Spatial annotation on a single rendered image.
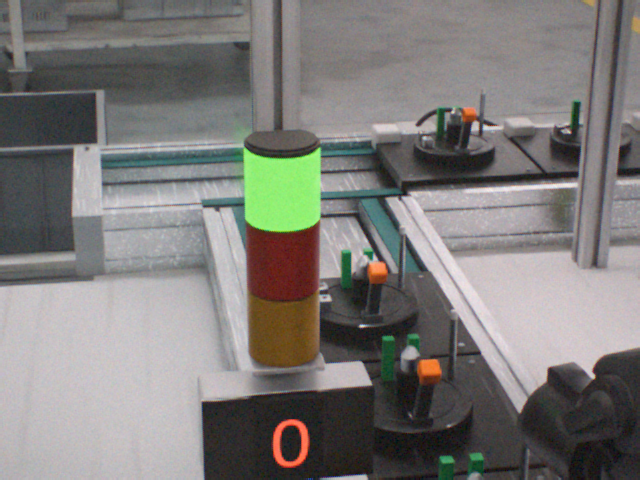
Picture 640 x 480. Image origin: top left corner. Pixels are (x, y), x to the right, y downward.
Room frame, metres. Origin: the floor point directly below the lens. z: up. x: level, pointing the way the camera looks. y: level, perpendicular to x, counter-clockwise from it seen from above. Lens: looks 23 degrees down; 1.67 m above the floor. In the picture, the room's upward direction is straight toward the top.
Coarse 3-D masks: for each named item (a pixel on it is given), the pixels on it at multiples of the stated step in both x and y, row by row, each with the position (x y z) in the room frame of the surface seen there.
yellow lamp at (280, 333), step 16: (256, 304) 0.77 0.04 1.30; (272, 304) 0.76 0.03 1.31; (288, 304) 0.76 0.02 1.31; (304, 304) 0.76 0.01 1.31; (256, 320) 0.77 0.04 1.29; (272, 320) 0.76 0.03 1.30; (288, 320) 0.76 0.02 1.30; (304, 320) 0.76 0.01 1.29; (256, 336) 0.77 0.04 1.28; (272, 336) 0.76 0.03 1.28; (288, 336) 0.76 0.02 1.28; (304, 336) 0.76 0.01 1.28; (256, 352) 0.77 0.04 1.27; (272, 352) 0.76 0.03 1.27; (288, 352) 0.76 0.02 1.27; (304, 352) 0.76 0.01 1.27
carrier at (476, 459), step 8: (520, 448) 0.99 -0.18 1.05; (448, 456) 1.00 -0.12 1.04; (472, 456) 1.00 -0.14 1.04; (480, 456) 1.00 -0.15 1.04; (520, 456) 0.99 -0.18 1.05; (440, 464) 0.99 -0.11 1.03; (448, 464) 0.99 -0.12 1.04; (472, 464) 0.99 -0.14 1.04; (480, 464) 0.99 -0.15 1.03; (520, 464) 0.99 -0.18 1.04; (440, 472) 0.99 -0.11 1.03; (448, 472) 0.99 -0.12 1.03; (472, 472) 0.99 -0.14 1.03; (480, 472) 0.99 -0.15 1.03; (496, 472) 1.08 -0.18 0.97; (504, 472) 1.08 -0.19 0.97; (512, 472) 1.08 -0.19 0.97; (520, 472) 0.99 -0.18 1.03; (528, 472) 1.08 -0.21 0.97; (536, 472) 1.08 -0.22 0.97; (544, 472) 1.08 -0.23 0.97; (552, 472) 1.08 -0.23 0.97
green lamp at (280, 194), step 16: (256, 160) 0.76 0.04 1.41; (272, 160) 0.76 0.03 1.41; (288, 160) 0.76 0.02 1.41; (304, 160) 0.76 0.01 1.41; (320, 160) 0.78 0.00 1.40; (256, 176) 0.76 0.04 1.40; (272, 176) 0.76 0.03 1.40; (288, 176) 0.76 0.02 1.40; (304, 176) 0.76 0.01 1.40; (320, 176) 0.78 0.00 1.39; (256, 192) 0.76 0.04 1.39; (272, 192) 0.76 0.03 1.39; (288, 192) 0.76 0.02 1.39; (304, 192) 0.76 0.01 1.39; (320, 192) 0.78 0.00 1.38; (256, 208) 0.76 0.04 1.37; (272, 208) 0.76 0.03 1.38; (288, 208) 0.76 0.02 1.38; (304, 208) 0.76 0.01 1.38; (320, 208) 0.78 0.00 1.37; (256, 224) 0.76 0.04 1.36; (272, 224) 0.76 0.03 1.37; (288, 224) 0.76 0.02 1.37; (304, 224) 0.76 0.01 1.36
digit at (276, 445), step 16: (304, 400) 0.76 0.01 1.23; (320, 400) 0.76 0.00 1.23; (256, 416) 0.75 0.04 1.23; (272, 416) 0.76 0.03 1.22; (288, 416) 0.76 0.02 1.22; (304, 416) 0.76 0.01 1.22; (320, 416) 0.76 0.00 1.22; (256, 432) 0.75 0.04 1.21; (272, 432) 0.76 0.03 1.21; (288, 432) 0.76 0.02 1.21; (304, 432) 0.76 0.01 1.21; (320, 432) 0.76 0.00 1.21; (256, 448) 0.75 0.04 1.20; (272, 448) 0.76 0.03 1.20; (288, 448) 0.76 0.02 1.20; (304, 448) 0.76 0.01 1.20; (320, 448) 0.76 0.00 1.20; (256, 464) 0.75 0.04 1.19; (272, 464) 0.76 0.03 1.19; (288, 464) 0.76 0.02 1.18; (304, 464) 0.76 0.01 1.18; (320, 464) 0.76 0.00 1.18
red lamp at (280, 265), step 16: (320, 224) 0.78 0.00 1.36; (256, 240) 0.76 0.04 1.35; (272, 240) 0.76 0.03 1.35; (288, 240) 0.76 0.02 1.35; (304, 240) 0.76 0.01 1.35; (256, 256) 0.77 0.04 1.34; (272, 256) 0.76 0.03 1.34; (288, 256) 0.76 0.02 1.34; (304, 256) 0.76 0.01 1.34; (256, 272) 0.77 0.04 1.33; (272, 272) 0.76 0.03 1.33; (288, 272) 0.76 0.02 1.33; (304, 272) 0.76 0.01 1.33; (256, 288) 0.77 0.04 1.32; (272, 288) 0.76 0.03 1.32; (288, 288) 0.76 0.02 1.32; (304, 288) 0.76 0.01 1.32
